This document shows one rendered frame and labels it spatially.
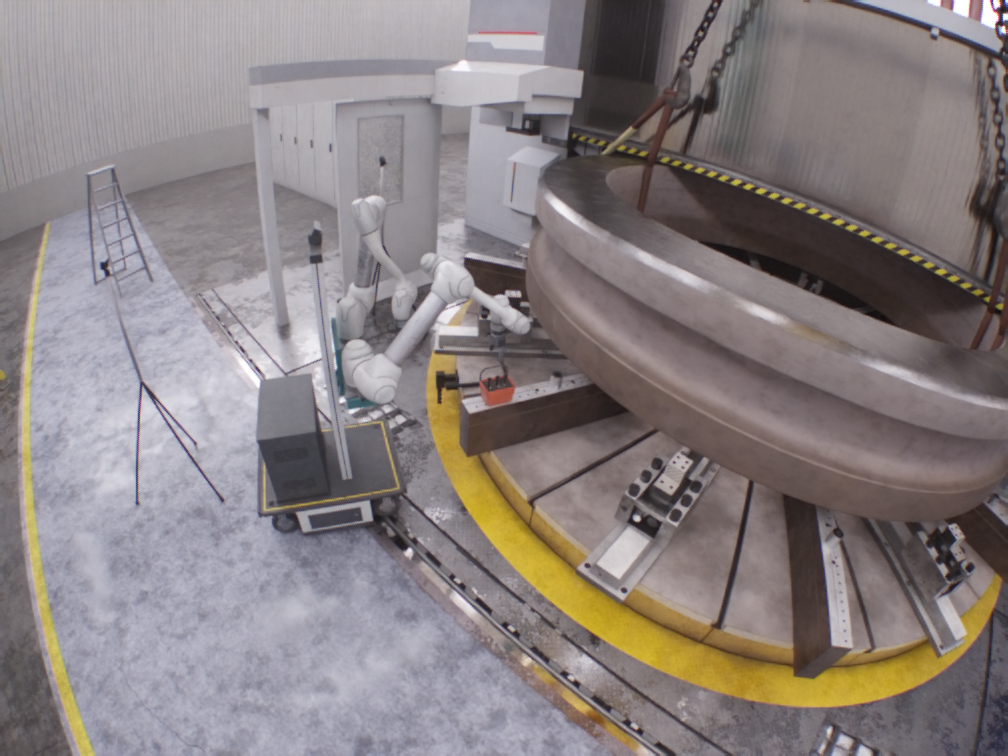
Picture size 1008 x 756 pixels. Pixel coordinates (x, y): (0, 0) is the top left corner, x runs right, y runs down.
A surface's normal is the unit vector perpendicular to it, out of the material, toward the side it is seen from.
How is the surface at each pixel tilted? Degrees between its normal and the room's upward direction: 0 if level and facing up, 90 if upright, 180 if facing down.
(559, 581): 0
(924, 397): 90
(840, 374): 90
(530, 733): 0
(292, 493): 90
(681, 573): 0
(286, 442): 90
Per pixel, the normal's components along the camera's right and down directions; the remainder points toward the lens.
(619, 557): 0.08, -0.81
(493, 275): -0.33, 0.53
